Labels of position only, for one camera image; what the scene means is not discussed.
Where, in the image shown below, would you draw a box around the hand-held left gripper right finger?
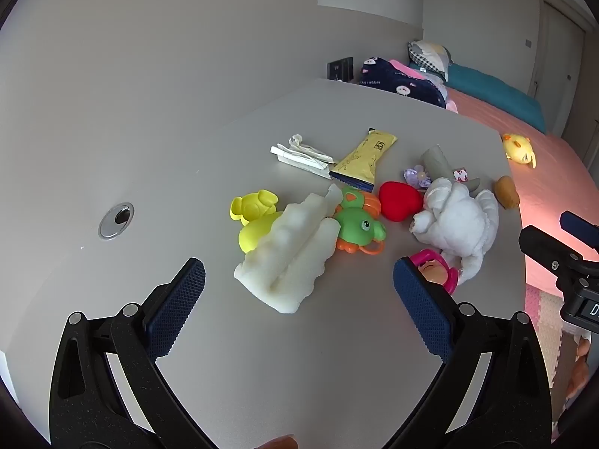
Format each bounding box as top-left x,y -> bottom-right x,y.
384,257 -> 553,449

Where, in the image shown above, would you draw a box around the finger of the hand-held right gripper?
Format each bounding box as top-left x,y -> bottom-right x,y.
560,210 -> 599,262
519,225 -> 585,271

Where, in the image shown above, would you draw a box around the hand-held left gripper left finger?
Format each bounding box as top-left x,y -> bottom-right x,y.
49,257 -> 217,449

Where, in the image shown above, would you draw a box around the pink doll toy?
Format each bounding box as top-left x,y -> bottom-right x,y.
411,249 -> 459,294

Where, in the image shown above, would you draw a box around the white plush toy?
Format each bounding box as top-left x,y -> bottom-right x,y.
411,178 -> 501,286

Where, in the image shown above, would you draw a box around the green and orange turtle toy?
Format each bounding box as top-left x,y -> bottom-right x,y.
332,186 -> 388,256

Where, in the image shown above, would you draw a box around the yellow duck toy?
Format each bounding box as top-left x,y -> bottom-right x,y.
229,189 -> 284,254

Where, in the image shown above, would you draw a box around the red heart toy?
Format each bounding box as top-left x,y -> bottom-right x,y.
378,181 -> 424,222

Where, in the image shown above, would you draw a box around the white foam piece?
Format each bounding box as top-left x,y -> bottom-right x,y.
234,183 -> 342,315

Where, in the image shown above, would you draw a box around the grey cardboard tube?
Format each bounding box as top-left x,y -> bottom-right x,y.
420,145 -> 454,182

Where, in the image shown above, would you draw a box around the purple flower hair clip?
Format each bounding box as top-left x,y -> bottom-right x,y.
403,165 -> 434,190

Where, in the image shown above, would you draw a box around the yellow snack packet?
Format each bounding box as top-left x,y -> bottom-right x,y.
329,127 -> 398,193

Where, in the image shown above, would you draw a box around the white plastic spoon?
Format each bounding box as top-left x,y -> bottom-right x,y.
286,135 -> 335,164

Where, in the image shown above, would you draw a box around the foam floor mat tiles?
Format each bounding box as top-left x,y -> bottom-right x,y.
524,283 -> 576,407

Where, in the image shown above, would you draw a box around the bed with pink sheet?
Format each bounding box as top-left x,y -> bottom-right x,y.
442,85 -> 599,286

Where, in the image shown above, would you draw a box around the brown toy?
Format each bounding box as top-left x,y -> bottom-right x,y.
495,175 -> 521,210

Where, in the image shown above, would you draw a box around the orange plush toy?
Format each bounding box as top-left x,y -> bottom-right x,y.
565,337 -> 591,398

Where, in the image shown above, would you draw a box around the yellow chick plush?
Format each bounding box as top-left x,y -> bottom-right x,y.
502,132 -> 537,169

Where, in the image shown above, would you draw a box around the silver desk grommet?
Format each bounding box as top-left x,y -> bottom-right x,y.
98,202 -> 135,240

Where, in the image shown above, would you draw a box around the teal pillow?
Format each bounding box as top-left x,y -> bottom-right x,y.
447,63 -> 547,134

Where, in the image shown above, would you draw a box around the white wardrobe door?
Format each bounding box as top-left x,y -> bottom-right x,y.
529,0 -> 588,104

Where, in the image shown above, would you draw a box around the navy printed blanket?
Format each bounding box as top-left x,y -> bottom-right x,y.
359,56 -> 449,108

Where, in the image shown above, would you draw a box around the checkered patchwork pillow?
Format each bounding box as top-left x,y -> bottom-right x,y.
407,40 -> 454,80

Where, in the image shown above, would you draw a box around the pink plush cloth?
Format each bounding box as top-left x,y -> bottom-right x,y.
390,58 -> 422,78

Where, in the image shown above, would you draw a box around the black box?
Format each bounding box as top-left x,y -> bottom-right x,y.
326,56 -> 354,81

